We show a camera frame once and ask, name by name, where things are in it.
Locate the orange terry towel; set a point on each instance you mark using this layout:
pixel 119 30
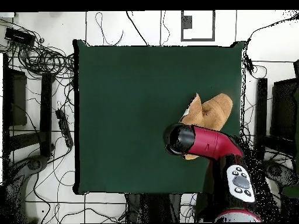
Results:
pixel 217 109

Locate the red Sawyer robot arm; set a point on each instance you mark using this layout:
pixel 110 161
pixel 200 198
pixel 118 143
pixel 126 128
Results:
pixel 210 142

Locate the dark green table cloth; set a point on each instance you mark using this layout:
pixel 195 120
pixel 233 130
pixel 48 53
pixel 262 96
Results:
pixel 116 116

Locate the black power strip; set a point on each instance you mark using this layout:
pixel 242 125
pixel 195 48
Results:
pixel 64 128

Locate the grey black stand base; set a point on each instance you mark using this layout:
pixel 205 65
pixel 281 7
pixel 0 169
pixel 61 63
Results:
pixel 33 164
pixel 278 171

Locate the black electronics box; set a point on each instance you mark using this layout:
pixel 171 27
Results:
pixel 19 36

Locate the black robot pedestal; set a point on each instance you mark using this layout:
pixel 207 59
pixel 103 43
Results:
pixel 154 207

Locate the grey rectangular floor frame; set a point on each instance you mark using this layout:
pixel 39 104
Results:
pixel 182 25

